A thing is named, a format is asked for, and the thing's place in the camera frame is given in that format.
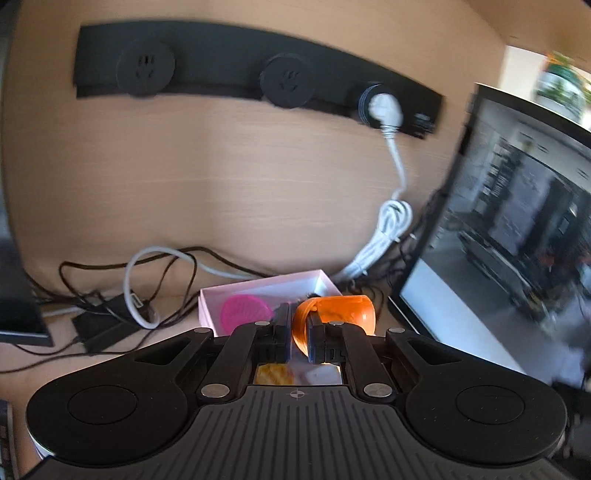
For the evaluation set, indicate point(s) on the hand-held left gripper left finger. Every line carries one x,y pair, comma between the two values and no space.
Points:
282,337

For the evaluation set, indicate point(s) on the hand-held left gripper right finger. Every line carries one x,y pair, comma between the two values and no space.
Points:
316,341

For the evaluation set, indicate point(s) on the yellow ribbed plastic toy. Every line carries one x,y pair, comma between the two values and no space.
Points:
274,374

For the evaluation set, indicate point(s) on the orange plastic toy shell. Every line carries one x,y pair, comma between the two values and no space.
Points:
341,309

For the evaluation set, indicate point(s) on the pink ribbed plastic toy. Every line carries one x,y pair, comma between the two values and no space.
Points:
244,311

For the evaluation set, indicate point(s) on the pink cardboard box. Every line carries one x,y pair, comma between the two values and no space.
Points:
208,318

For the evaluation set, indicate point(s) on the black power adapter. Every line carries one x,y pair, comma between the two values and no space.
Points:
99,330

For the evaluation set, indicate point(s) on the black computer monitor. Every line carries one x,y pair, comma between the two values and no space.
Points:
18,277

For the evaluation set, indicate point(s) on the green potted plant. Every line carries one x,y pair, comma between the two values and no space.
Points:
561,85

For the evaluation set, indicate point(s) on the black wall power strip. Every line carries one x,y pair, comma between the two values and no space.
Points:
221,69

